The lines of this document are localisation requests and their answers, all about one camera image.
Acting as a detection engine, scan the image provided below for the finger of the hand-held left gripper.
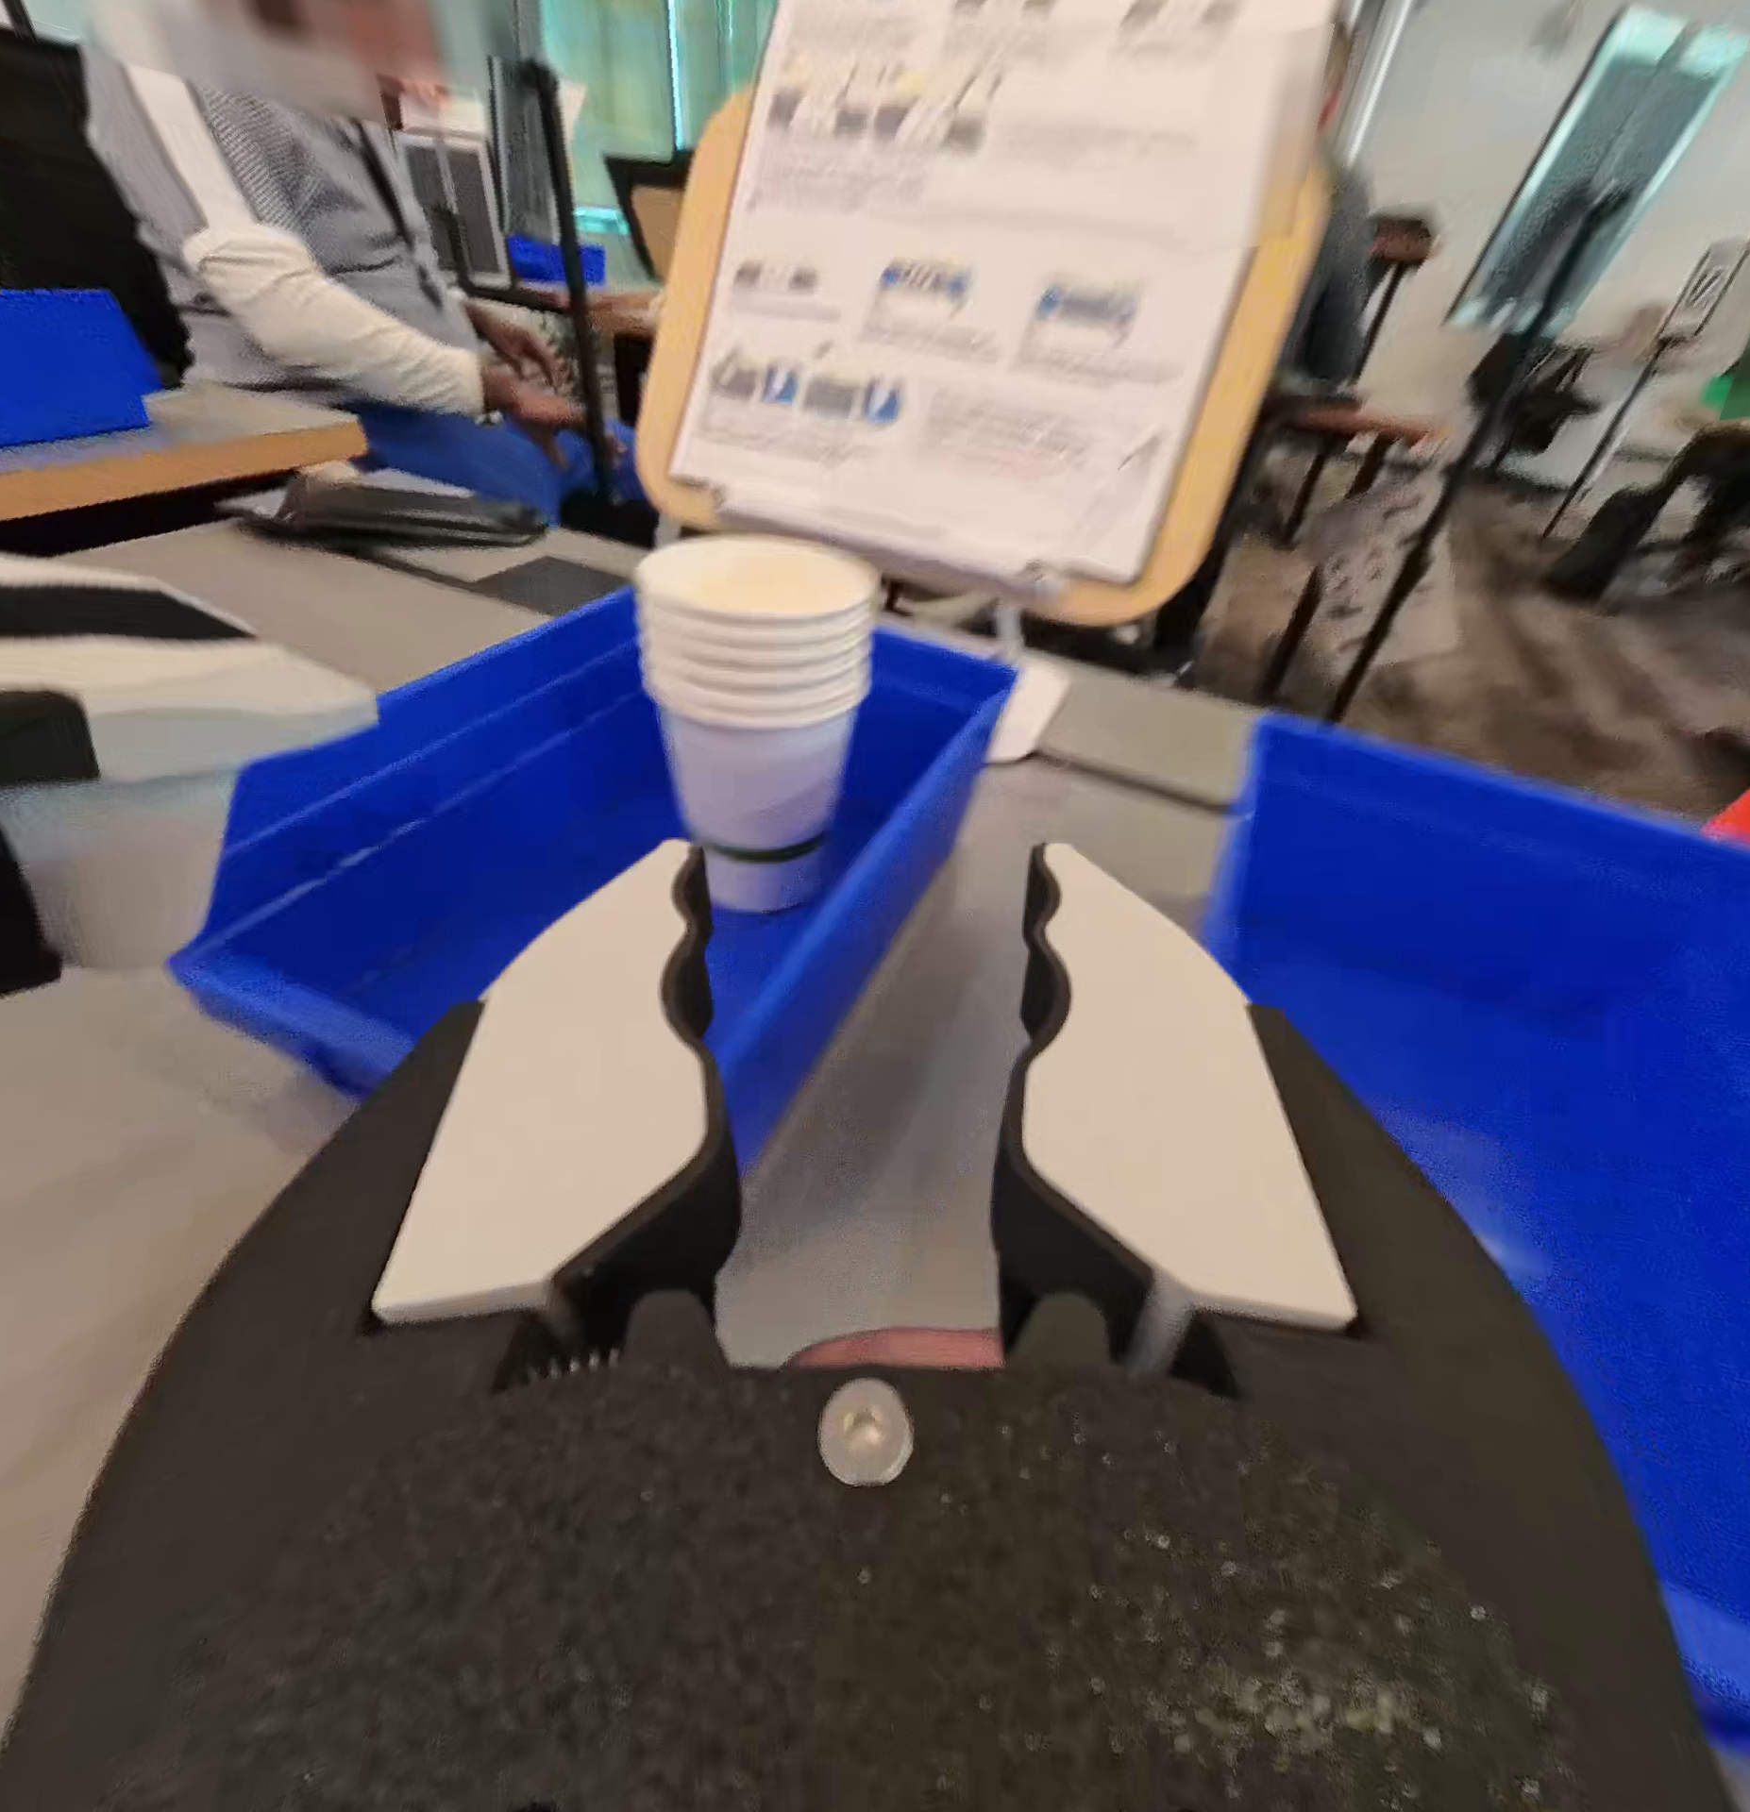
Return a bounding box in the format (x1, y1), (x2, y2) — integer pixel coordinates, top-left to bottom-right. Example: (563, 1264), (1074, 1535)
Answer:
(0, 547), (261, 641)
(0, 636), (383, 975)

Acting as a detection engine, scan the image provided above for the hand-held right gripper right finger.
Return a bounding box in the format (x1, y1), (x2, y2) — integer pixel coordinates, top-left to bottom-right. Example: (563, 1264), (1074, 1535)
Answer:
(991, 840), (1362, 1383)

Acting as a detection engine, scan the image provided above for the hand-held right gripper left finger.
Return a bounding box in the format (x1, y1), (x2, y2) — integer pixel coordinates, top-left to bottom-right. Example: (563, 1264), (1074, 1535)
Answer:
(373, 839), (747, 1383)

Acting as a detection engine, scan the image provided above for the blue plastic bin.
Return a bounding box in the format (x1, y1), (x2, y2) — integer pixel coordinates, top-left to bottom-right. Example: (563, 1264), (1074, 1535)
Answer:
(1201, 712), (1750, 1733)
(0, 288), (163, 459)
(169, 585), (1024, 1133)

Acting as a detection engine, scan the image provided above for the stack of white paper cups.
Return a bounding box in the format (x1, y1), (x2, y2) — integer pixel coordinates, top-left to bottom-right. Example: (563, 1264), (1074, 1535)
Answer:
(633, 535), (881, 914)

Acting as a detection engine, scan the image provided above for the wooden table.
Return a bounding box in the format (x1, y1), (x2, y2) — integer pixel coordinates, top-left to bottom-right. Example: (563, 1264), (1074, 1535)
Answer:
(0, 386), (370, 534)

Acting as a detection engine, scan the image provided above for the dark grey bag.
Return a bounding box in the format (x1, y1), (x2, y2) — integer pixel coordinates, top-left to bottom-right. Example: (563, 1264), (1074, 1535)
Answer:
(235, 470), (554, 550)

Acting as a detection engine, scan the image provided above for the wooden sign board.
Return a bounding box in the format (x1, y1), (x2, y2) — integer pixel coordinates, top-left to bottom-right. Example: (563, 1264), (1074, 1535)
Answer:
(633, 0), (1336, 632)

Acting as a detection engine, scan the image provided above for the white instruction sheet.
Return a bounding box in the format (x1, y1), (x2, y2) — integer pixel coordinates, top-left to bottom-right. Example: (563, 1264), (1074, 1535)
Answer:
(665, 0), (1343, 585)

